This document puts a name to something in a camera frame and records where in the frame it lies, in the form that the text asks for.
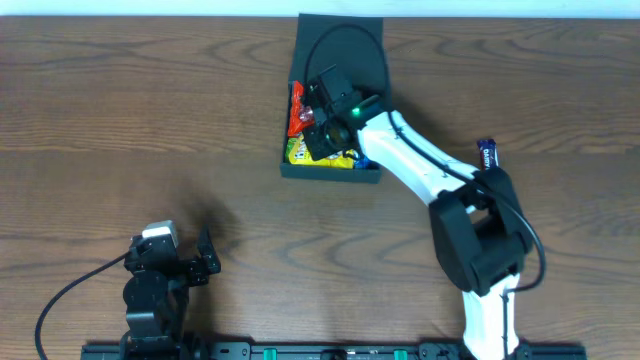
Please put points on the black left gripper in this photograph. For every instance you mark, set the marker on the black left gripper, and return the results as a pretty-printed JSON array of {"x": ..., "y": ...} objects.
[{"x": 195, "y": 267}]

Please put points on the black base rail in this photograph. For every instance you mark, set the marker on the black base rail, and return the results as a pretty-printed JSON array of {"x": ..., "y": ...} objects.
[{"x": 246, "y": 351}]

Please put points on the dark green box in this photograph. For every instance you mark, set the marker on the dark green box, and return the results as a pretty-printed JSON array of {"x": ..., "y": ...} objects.
[{"x": 351, "y": 44}]

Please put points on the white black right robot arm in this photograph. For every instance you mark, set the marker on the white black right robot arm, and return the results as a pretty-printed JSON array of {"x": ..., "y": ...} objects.
[{"x": 480, "y": 236}]

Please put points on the yellow Hacks candy bag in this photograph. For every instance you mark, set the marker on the yellow Hacks candy bag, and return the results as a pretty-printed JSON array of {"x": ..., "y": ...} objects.
[{"x": 298, "y": 154}]

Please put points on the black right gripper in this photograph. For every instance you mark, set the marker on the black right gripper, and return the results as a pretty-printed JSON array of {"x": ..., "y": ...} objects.
[{"x": 316, "y": 114}]

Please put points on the red Hacks candy bag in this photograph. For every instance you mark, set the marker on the red Hacks candy bag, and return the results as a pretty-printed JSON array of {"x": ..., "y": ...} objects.
[{"x": 300, "y": 115}]

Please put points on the purple Dairy Milk bar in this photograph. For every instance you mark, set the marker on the purple Dairy Milk bar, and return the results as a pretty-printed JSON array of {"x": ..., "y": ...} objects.
[{"x": 488, "y": 153}]

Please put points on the blue Oreo cookie pack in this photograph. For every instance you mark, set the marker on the blue Oreo cookie pack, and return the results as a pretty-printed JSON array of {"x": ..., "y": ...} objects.
[{"x": 362, "y": 163}]

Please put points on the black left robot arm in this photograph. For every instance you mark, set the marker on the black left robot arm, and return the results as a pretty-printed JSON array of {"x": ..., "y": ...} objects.
[{"x": 157, "y": 295}]

